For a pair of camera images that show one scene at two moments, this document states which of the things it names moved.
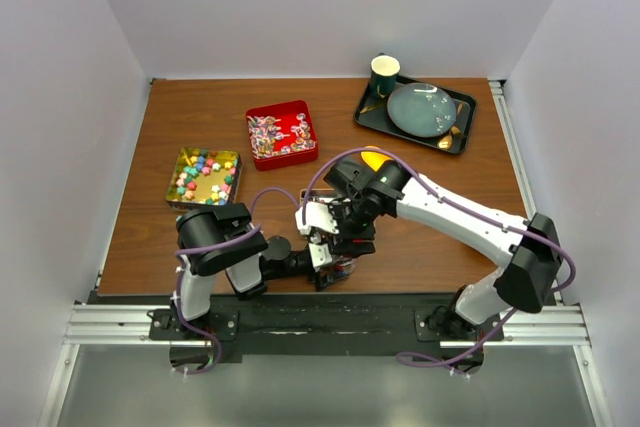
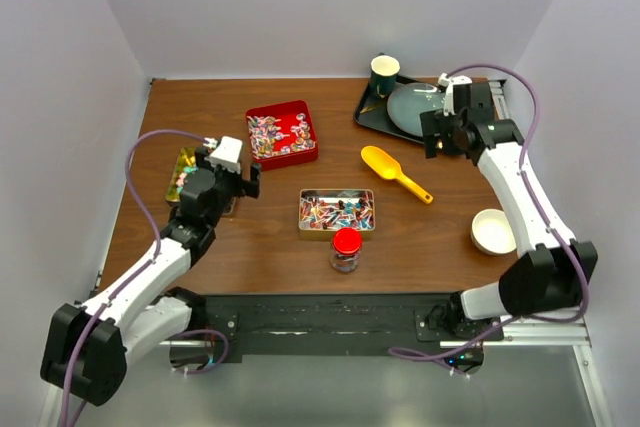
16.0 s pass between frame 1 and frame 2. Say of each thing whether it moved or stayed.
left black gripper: moved
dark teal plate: stayed
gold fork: stayed
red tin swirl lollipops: stayed
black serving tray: stayed
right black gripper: moved
